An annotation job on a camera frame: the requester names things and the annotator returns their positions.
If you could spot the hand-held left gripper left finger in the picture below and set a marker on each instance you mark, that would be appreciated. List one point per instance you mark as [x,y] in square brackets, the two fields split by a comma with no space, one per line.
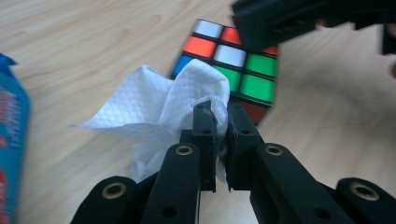
[205,149]

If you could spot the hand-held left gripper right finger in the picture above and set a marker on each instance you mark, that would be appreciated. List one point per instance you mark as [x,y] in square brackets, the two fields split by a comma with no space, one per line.
[241,155]

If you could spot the multicoloured puzzle cube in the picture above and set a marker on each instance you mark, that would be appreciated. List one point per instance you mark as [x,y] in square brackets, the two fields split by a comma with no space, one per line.
[258,87]

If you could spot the white tissue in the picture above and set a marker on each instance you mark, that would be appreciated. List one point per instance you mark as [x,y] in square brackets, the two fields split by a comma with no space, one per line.
[140,102]

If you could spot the blue tissue pack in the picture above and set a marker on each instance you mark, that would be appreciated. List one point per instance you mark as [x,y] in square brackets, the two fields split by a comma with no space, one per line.
[12,124]

